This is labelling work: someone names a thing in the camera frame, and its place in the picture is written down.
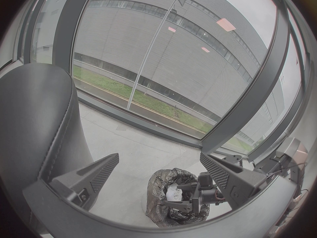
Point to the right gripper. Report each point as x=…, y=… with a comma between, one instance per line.
x=201, y=196

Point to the crumpled white paper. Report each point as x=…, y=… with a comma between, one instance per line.
x=174, y=194

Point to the black plastic bag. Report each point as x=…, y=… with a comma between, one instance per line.
x=156, y=194

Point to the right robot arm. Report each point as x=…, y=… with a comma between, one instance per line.
x=231, y=160

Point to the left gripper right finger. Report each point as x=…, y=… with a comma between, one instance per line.
x=237, y=181

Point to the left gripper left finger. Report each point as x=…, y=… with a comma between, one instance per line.
x=81, y=182

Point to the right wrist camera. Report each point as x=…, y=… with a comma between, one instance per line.
x=205, y=180

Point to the dark grey round chair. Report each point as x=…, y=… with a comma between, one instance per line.
x=37, y=123

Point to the window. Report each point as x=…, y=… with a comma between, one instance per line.
x=173, y=58

